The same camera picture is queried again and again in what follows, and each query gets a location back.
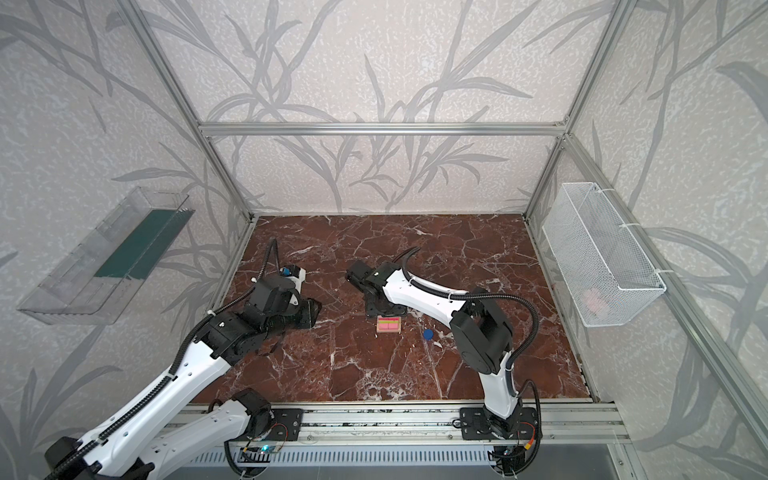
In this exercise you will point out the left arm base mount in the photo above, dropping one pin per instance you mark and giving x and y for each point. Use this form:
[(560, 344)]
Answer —
[(284, 425)]

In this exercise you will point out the aluminium frame crossbar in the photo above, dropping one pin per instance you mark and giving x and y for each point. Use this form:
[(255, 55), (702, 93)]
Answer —
[(385, 129)]

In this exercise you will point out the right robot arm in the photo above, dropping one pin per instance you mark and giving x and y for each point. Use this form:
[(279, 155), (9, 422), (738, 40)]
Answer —
[(482, 333)]

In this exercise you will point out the white wire basket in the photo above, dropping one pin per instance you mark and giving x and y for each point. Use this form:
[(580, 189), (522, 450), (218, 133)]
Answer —
[(595, 247)]

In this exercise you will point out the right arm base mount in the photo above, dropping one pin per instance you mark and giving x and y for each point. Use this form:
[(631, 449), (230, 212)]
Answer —
[(480, 424)]

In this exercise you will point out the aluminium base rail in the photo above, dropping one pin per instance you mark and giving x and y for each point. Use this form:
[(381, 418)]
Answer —
[(411, 423)]

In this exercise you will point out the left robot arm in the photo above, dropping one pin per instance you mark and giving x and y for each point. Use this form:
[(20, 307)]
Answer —
[(129, 445)]

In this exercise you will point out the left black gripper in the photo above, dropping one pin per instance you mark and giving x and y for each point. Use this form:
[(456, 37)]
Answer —
[(303, 310)]

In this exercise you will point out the pink item in basket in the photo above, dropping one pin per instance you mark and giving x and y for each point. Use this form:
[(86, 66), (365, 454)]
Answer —
[(595, 302)]

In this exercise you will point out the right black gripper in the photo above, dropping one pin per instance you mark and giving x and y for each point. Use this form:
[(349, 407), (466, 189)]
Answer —
[(358, 276)]

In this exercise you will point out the clear plastic wall tray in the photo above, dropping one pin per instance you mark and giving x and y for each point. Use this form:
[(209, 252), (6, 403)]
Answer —
[(95, 282)]

